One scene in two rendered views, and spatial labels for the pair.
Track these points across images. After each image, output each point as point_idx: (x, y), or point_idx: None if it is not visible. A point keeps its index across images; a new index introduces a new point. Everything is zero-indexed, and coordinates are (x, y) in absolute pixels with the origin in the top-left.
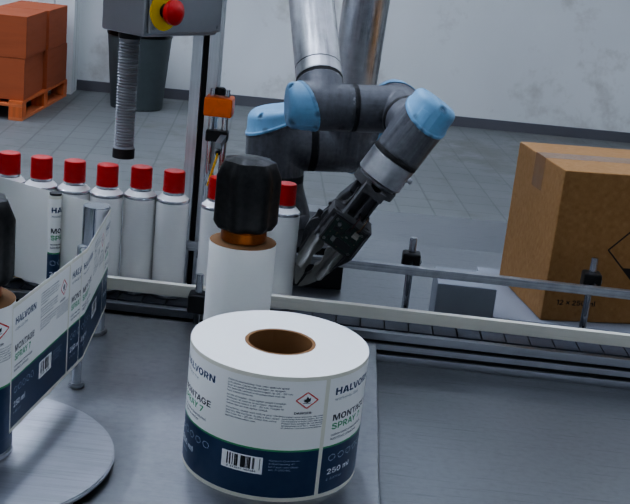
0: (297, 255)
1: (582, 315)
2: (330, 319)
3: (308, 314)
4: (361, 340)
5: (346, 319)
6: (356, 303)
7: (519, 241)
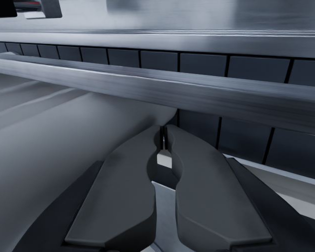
0: (116, 95)
1: None
2: (255, 148)
3: (212, 125)
4: None
5: (295, 147)
6: (309, 208)
7: None
